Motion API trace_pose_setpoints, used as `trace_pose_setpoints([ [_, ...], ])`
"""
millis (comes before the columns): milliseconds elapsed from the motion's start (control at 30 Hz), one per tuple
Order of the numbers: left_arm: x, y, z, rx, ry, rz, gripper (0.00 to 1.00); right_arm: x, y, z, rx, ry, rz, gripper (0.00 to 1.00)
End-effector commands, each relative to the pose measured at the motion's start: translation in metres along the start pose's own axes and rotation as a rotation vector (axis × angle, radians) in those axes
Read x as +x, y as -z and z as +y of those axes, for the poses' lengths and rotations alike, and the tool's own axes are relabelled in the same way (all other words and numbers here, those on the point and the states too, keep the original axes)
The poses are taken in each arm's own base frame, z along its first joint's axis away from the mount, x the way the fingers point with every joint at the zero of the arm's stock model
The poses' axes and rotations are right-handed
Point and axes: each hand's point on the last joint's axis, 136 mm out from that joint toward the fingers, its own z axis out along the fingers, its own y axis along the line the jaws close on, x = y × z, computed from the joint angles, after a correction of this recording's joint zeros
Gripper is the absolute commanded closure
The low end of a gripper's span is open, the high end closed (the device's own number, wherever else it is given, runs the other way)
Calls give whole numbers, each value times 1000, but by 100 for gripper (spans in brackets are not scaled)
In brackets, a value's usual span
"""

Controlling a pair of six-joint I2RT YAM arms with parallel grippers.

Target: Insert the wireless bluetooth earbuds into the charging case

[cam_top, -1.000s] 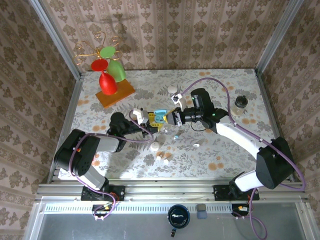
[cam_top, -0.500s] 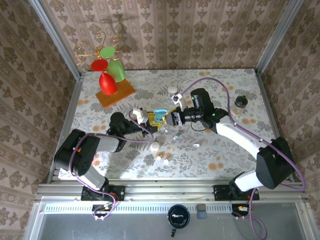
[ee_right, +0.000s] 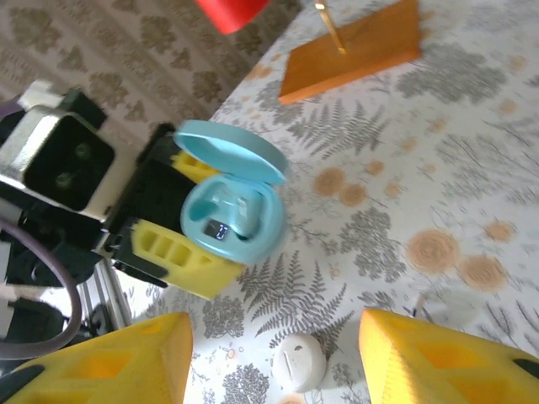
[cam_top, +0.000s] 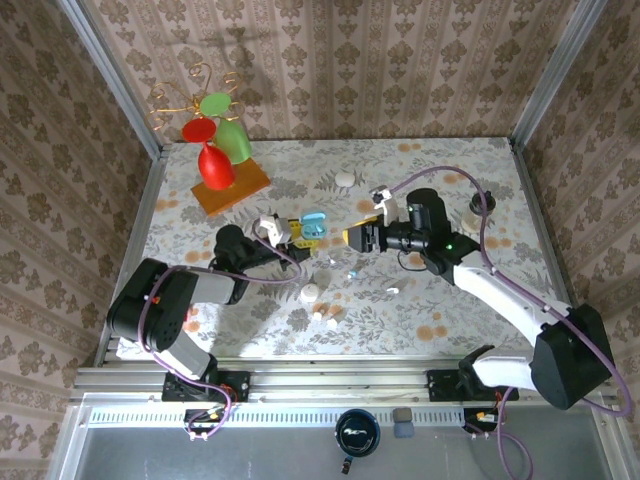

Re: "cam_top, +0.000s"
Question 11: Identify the blue earbud case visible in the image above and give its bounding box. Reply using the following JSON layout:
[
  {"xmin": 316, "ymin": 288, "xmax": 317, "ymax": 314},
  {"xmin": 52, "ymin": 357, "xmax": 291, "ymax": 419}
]
[{"xmin": 299, "ymin": 212, "xmax": 329, "ymax": 240}]

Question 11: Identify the clear bottle with black cap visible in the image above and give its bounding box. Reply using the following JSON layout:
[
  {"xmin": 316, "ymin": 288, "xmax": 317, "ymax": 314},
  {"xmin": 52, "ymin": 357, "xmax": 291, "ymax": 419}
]
[{"xmin": 460, "ymin": 190, "xmax": 497, "ymax": 234}]

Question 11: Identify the red plastic goblet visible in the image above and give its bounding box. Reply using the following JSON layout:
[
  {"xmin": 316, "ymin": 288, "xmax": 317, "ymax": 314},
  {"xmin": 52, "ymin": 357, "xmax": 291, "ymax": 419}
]
[{"xmin": 181, "ymin": 118, "xmax": 237, "ymax": 192}]

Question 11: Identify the green plastic goblet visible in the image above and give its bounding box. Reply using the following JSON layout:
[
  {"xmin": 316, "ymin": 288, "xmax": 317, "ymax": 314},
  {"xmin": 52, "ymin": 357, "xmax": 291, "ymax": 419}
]
[{"xmin": 199, "ymin": 92, "xmax": 253, "ymax": 166}]

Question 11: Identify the dark blue bowl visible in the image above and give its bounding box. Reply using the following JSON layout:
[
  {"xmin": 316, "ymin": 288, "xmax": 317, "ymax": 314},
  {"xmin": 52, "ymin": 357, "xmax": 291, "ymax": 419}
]
[{"xmin": 334, "ymin": 408, "xmax": 381, "ymax": 457}]

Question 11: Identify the grey metal tray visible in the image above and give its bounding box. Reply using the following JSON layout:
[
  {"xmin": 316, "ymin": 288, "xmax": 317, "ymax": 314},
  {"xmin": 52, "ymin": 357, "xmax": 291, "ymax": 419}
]
[{"xmin": 49, "ymin": 399, "xmax": 640, "ymax": 480}]

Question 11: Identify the thin black cable loop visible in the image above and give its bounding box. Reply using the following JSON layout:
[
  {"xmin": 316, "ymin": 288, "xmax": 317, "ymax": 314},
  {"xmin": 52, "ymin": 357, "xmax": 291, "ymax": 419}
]
[{"xmin": 397, "ymin": 251, "xmax": 427, "ymax": 272}]

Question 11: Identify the gold wire rack wooden base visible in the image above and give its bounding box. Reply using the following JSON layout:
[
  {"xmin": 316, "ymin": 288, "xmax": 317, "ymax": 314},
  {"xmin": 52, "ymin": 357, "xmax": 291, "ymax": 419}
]
[{"xmin": 145, "ymin": 62, "xmax": 272, "ymax": 218}]

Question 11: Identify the aluminium side rail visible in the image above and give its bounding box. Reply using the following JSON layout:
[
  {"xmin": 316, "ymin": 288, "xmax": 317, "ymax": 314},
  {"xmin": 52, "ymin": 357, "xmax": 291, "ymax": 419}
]
[
  {"xmin": 94, "ymin": 143, "xmax": 169, "ymax": 364},
  {"xmin": 508, "ymin": 138, "xmax": 592, "ymax": 365}
]

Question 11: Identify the long aluminium mounting rail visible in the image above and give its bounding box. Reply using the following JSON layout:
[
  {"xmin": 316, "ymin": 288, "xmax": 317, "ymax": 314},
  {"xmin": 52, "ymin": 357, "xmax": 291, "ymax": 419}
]
[{"xmin": 69, "ymin": 355, "xmax": 621, "ymax": 404}]

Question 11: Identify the black wire connector block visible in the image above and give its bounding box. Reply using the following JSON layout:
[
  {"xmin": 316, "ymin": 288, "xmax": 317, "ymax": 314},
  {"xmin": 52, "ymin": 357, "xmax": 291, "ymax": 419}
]
[
  {"xmin": 183, "ymin": 407, "xmax": 227, "ymax": 442},
  {"xmin": 462, "ymin": 407, "xmax": 501, "ymax": 440}
]

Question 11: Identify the slotted metal cable duct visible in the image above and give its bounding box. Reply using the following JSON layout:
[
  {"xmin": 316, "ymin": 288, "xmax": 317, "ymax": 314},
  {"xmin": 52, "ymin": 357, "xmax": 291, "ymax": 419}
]
[{"xmin": 84, "ymin": 405, "xmax": 469, "ymax": 430}]

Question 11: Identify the aluminium corner post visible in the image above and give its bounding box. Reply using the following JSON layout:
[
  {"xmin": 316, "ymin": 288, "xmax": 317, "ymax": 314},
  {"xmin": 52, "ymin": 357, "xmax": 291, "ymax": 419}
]
[
  {"xmin": 55, "ymin": 0, "xmax": 166, "ymax": 160},
  {"xmin": 508, "ymin": 0, "xmax": 610, "ymax": 147}
]

